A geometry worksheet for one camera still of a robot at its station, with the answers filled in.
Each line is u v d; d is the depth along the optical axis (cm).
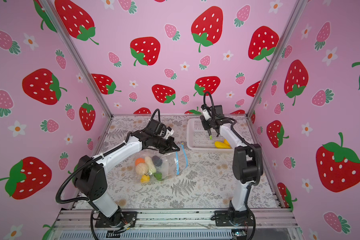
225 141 100
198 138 107
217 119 73
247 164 51
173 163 79
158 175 84
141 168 84
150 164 90
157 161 92
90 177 45
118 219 67
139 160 90
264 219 76
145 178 85
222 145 98
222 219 74
